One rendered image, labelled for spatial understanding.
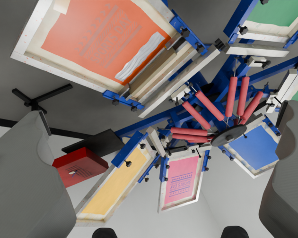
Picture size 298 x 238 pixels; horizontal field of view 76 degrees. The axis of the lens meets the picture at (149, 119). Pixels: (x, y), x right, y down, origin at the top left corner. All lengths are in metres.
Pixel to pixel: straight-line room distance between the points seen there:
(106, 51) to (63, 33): 0.21
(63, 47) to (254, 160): 2.42
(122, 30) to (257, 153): 2.17
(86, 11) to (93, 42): 0.15
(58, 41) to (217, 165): 4.74
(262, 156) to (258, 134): 0.36
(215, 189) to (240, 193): 0.58
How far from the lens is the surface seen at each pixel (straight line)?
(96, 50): 1.06
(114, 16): 0.98
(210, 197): 5.36
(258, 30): 1.50
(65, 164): 1.70
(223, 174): 5.20
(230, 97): 1.54
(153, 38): 1.09
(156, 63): 1.11
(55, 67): 1.07
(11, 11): 2.06
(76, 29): 0.99
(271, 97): 1.92
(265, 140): 2.58
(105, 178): 1.42
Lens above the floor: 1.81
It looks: 31 degrees down
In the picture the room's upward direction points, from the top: 158 degrees clockwise
